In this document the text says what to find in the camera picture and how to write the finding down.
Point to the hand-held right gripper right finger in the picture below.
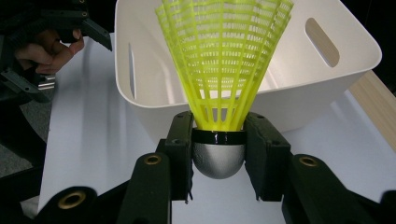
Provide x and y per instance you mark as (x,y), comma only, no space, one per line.
(267,161)

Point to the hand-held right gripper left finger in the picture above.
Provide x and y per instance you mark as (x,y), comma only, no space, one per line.
(180,155)

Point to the white plastic bin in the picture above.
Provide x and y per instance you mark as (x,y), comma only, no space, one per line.
(299,77)

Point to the yellow plastic shuttlecock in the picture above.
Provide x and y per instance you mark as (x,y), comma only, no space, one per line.
(222,59)

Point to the wooden board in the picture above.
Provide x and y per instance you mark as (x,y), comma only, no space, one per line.
(376,102)

